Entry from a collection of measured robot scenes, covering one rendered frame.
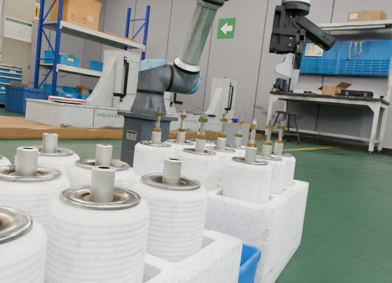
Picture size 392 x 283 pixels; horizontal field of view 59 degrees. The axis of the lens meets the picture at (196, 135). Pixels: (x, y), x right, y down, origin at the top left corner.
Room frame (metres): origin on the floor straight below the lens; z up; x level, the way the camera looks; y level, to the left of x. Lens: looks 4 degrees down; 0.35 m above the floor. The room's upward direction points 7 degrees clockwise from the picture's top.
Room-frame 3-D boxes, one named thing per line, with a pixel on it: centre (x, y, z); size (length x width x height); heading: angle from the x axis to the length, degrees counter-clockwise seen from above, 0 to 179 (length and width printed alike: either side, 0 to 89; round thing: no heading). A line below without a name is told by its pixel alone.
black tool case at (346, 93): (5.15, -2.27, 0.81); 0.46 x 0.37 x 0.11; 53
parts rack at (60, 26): (6.34, 1.96, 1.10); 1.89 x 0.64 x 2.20; 143
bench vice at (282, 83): (5.52, -1.23, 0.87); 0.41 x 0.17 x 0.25; 143
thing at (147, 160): (0.83, 0.09, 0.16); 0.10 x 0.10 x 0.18
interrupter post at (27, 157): (0.39, 0.19, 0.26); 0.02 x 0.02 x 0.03
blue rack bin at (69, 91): (5.79, 2.31, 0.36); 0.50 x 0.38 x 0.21; 54
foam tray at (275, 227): (0.88, -0.07, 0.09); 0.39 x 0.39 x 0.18; 63
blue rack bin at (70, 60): (5.80, 2.33, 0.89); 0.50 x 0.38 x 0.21; 54
